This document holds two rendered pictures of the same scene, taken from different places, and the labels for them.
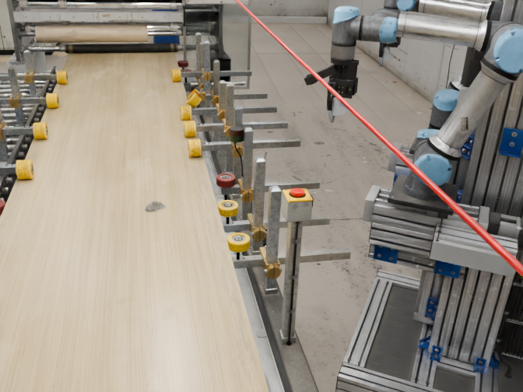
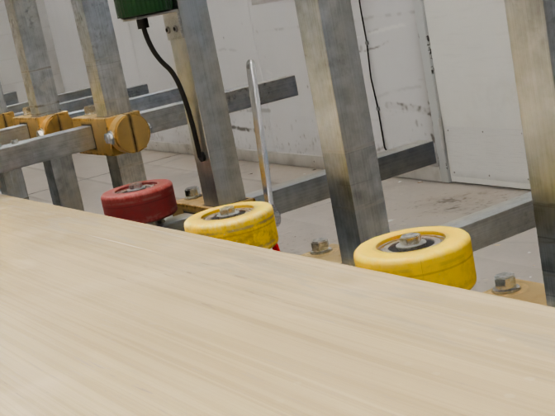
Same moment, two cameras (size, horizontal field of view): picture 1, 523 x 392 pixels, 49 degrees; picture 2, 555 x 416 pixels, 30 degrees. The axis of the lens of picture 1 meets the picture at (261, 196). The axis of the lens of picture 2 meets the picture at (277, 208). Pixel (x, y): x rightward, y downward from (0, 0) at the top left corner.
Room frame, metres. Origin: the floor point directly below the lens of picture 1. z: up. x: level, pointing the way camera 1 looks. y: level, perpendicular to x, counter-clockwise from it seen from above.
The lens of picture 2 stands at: (1.06, 0.37, 1.09)
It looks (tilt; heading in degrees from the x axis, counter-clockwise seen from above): 12 degrees down; 341
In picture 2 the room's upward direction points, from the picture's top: 11 degrees counter-clockwise
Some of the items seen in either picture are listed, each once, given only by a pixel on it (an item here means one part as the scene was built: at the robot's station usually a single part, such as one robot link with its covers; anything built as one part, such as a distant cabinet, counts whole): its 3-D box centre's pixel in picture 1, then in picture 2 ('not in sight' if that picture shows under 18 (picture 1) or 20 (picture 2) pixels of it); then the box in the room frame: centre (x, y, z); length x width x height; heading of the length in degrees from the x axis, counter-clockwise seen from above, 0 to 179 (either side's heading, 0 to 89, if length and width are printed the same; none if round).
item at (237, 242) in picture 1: (238, 250); (423, 314); (1.68, 0.07, 0.85); 0.08 x 0.08 x 0.11
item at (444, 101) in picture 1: (447, 107); not in sight; (2.31, -0.76, 1.21); 0.13 x 0.12 x 0.14; 152
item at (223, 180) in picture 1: (226, 187); (146, 233); (2.18, 0.15, 0.85); 0.08 x 0.08 x 0.11
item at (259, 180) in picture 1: (257, 215); (360, 218); (1.91, 0.01, 0.87); 0.04 x 0.04 x 0.48; 12
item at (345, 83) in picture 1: (342, 77); not in sight; (1.78, -0.24, 1.46); 0.09 x 0.08 x 0.12; 69
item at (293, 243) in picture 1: (291, 281); not in sight; (1.41, -0.10, 0.93); 0.05 x 0.05 x 0.45; 12
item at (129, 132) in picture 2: (236, 146); (111, 132); (2.42, 0.12, 0.95); 0.14 x 0.06 x 0.05; 12
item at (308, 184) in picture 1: (270, 187); (292, 196); (2.22, -0.04, 0.84); 0.43 x 0.03 x 0.04; 102
